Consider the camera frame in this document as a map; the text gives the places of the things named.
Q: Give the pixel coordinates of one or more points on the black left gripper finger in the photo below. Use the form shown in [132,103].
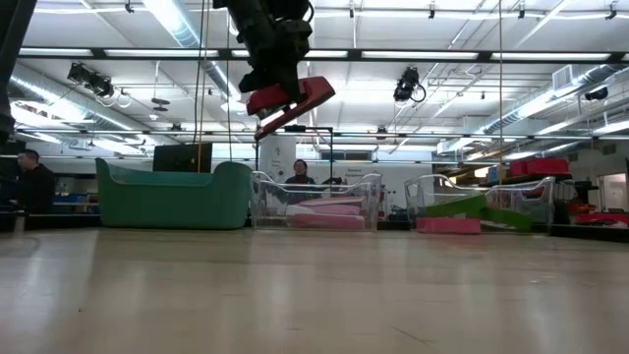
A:
[292,81]

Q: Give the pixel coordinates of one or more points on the red stapler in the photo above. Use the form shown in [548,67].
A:
[314,93]

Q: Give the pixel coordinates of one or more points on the pink stapler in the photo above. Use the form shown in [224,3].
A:
[329,221]

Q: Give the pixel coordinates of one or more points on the pink tape roll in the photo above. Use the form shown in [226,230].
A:
[447,226]

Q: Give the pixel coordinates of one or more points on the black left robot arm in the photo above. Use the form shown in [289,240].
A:
[15,49]

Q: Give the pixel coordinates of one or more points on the white banner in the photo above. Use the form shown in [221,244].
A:
[275,157]

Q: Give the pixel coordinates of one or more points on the person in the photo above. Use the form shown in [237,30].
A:
[301,172]
[37,187]

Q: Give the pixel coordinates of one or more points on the clear plastic bin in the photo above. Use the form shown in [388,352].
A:
[265,196]
[540,196]

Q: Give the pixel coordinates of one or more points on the black monitor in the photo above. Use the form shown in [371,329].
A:
[182,157]

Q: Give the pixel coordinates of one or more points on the teal plastic bin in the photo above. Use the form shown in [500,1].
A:
[172,201]

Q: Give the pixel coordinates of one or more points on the black ceiling spotlights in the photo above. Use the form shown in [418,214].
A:
[91,81]

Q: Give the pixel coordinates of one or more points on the red storage bins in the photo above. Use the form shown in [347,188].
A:
[538,166]

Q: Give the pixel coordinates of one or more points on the black overhead frame beam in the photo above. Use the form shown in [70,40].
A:
[162,53]

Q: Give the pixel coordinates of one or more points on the black ceiling camera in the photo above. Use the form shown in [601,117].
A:
[407,86]

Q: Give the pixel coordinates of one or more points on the silver ventilation duct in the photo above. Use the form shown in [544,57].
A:
[49,105]

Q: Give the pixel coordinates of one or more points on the black table frame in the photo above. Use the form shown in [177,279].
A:
[589,233]

